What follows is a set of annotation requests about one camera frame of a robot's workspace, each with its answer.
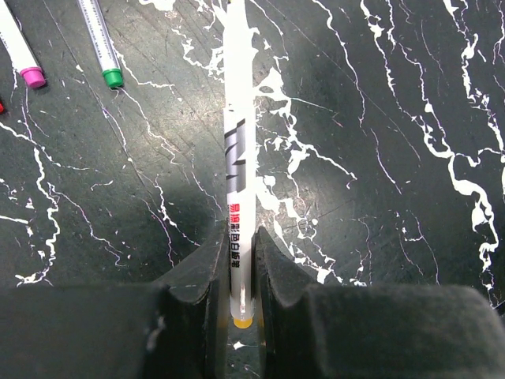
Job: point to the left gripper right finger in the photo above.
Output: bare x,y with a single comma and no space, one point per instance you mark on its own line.
308,330

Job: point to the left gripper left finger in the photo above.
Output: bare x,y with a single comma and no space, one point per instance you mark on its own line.
173,327

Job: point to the white pen yellow tip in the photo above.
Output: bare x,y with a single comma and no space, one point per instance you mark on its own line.
240,141

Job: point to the white pen green tip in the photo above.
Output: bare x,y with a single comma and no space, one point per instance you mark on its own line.
108,62

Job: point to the white pen pink tip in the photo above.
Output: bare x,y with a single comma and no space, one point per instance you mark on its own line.
20,53

